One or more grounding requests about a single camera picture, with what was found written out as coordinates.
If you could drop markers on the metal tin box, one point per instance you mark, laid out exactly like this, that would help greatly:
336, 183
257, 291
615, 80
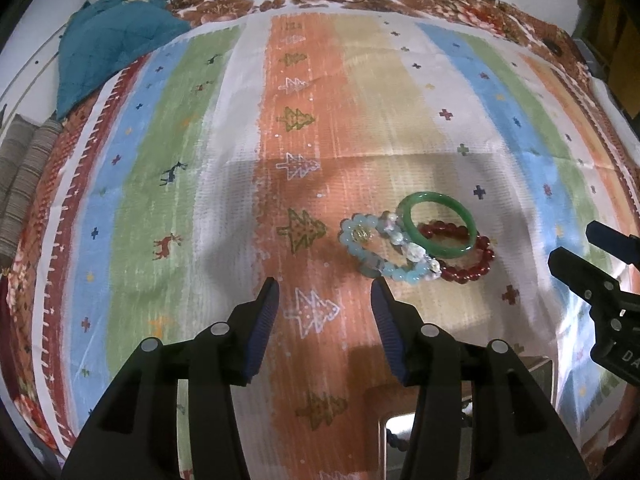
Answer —
540, 375

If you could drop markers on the teal pillow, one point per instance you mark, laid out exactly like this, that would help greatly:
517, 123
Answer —
110, 45

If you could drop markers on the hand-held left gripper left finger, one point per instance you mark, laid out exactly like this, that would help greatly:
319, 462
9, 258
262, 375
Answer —
262, 320

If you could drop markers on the yellow hanging cloth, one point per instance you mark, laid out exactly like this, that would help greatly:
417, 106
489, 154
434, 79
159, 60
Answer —
620, 25

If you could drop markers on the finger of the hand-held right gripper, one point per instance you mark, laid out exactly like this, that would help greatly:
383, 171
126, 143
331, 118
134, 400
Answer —
575, 270
615, 242

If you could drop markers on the green bangle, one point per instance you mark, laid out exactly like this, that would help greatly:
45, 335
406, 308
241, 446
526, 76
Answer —
435, 197

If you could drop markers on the brown striped pillow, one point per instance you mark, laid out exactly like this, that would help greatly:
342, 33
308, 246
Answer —
12, 160
37, 170

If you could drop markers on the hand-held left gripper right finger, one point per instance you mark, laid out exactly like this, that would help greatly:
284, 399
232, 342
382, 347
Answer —
387, 330

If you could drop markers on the colourful striped mat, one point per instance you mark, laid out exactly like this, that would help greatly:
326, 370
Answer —
350, 110

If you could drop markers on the white bed headboard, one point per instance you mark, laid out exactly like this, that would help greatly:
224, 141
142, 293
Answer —
30, 85

